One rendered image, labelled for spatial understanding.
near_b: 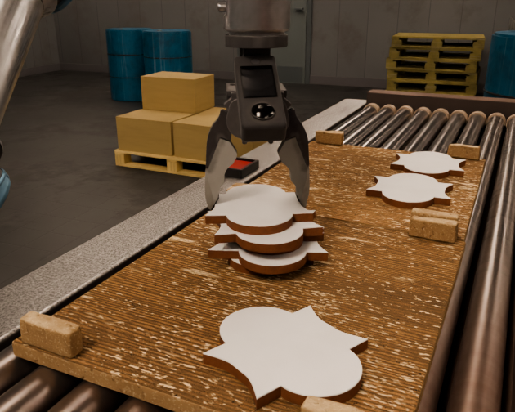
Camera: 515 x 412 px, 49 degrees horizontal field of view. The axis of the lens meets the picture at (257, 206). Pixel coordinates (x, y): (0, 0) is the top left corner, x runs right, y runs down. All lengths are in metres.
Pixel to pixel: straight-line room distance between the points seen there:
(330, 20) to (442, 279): 7.73
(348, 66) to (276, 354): 7.87
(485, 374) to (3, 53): 0.73
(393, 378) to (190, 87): 3.96
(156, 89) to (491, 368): 4.10
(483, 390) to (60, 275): 0.48
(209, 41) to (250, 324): 8.51
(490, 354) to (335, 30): 7.82
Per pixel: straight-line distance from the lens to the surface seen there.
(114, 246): 0.78
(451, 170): 1.03
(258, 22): 0.63
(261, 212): 0.65
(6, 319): 0.65
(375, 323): 0.56
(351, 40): 8.26
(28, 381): 0.54
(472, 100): 1.74
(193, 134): 4.01
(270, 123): 0.57
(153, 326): 0.55
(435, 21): 8.08
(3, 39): 0.90
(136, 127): 4.27
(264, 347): 0.50
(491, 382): 0.55
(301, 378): 0.46
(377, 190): 0.89
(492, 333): 0.61
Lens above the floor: 1.23
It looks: 21 degrees down
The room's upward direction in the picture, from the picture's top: straight up
